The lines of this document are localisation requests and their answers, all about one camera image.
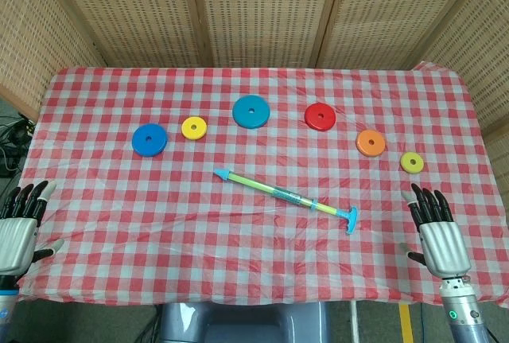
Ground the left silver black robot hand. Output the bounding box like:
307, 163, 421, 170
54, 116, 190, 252
0, 181, 65, 277

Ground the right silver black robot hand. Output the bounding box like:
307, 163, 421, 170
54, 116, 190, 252
398, 183, 473, 280

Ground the green and blue stacking rod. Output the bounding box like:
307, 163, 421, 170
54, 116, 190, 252
234, 175, 359, 236

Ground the clear blue-tipped water squirter tube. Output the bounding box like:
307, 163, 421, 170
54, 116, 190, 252
213, 167, 319, 212

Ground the red white checkered tablecloth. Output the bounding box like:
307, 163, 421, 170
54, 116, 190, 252
0, 64, 509, 306

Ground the small lime disc with hole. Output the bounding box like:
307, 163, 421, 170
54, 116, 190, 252
399, 151, 425, 174

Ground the orange disc with hole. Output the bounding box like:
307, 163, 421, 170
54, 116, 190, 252
355, 129, 387, 158

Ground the blue disc with hole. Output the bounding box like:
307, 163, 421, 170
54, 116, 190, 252
131, 123, 169, 158

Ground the red disc with hole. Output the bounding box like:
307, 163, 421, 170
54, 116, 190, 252
304, 102, 336, 132

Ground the yellow disc with hole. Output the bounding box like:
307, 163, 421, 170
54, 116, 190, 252
181, 115, 208, 141

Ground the grey robot torso base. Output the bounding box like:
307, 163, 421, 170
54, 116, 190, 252
158, 302, 331, 343

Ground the large teal disc with hole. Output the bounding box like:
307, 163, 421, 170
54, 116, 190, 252
231, 95, 271, 130

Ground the blue floor cable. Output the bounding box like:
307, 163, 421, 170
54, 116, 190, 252
417, 303, 429, 343

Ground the black floor cable tangle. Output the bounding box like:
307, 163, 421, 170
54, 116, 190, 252
0, 111, 37, 179

